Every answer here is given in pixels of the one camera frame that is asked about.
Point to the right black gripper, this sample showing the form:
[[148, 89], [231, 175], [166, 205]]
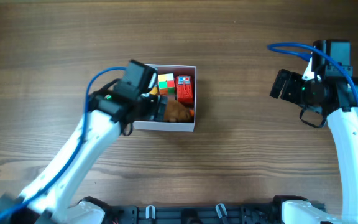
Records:
[[291, 91]]

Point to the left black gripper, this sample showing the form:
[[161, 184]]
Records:
[[150, 112]]

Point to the yellow duck toy blue hat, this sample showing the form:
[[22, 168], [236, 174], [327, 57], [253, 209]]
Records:
[[154, 91]]

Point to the brown plush bear with orange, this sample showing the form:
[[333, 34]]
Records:
[[176, 112]]

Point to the colourful puzzle cube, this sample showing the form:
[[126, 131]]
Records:
[[166, 84]]

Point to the red toy truck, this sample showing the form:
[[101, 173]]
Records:
[[184, 89]]

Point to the white cardboard box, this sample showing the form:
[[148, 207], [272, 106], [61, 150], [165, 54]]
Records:
[[166, 126]]

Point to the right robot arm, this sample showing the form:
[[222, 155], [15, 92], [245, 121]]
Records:
[[333, 99]]

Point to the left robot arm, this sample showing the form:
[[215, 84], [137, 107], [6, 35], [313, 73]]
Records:
[[107, 114]]

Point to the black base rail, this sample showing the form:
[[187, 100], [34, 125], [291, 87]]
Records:
[[247, 213]]

